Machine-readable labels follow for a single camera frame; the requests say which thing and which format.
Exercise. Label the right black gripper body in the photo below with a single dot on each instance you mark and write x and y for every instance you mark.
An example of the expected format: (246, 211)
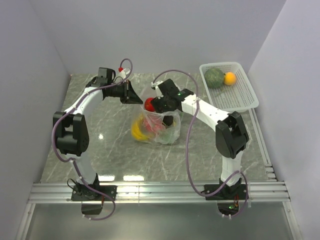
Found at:
(162, 103)

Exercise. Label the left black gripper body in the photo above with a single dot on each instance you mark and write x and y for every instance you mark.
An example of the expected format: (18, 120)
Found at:
(120, 91)

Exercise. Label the bright red fake apple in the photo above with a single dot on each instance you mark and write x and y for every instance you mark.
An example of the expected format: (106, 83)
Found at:
(148, 105)

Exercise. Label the clear plastic bag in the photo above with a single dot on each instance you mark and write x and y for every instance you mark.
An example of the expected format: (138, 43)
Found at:
(168, 135)

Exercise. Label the yellow fake banana bunch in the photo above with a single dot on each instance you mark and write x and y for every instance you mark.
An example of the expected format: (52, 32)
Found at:
(141, 129)

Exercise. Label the fake orange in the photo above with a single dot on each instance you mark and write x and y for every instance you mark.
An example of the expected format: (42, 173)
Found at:
(229, 79)

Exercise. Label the dark red fake apple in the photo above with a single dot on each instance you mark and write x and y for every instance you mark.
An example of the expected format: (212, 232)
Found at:
(168, 121)

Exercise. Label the pink fake dragon fruit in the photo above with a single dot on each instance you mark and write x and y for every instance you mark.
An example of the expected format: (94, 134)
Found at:
(153, 124)

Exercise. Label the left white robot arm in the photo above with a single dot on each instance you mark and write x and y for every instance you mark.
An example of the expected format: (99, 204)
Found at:
(70, 136)

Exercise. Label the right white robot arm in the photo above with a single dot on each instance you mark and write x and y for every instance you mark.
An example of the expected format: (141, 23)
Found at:
(231, 136)

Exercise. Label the green fake melon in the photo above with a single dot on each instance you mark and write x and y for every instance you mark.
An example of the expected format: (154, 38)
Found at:
(214, 78)

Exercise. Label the white plastic basket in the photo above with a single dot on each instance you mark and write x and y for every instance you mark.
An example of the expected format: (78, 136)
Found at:
(239, 97)

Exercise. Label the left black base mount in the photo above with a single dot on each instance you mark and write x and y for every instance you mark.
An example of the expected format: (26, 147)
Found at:
(92, 202)

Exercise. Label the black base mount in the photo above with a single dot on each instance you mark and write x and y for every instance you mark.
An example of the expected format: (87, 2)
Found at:
(92, 202)
(230, 200)

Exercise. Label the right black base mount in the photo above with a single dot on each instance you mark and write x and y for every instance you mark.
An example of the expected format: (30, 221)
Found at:
(230, 200)

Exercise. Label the aluminium rail frame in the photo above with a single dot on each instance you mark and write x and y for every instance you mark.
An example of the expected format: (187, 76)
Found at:
(164, 211)

